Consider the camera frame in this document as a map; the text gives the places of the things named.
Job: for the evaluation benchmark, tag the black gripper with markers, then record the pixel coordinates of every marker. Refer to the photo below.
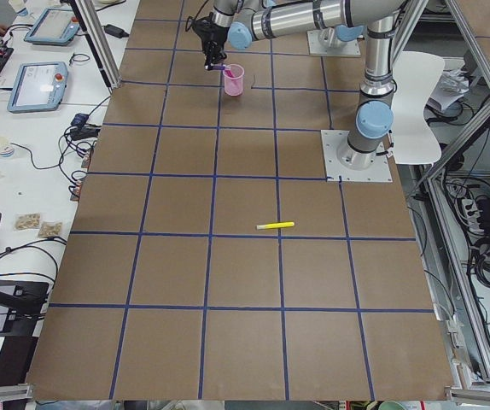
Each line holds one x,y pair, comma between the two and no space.
215,38

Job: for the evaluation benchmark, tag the blue teach pendant near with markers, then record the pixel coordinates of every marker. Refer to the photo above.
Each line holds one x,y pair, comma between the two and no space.
38,87

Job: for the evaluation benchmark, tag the blue teach pendant far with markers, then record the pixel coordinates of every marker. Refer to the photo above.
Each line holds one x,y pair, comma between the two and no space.
55,27

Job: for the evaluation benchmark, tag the pink mesh cup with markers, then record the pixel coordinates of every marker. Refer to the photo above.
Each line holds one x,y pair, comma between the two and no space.
234,87

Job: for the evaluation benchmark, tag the aluminium frame post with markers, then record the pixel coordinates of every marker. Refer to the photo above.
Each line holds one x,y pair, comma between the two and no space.
95,37

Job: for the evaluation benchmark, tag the blue teach pendant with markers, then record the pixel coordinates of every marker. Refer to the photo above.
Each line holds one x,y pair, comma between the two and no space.
38,87
55,27

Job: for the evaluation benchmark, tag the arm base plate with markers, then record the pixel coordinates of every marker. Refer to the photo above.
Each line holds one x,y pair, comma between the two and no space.
326,43
343,164

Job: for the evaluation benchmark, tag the black power adapter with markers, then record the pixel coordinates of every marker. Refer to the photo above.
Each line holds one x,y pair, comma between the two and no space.
115,31

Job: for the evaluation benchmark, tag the yellow pen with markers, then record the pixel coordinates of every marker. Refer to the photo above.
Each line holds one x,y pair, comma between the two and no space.
275,225

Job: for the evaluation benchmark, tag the purple pen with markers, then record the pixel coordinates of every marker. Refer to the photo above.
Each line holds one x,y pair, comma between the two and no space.
219,67

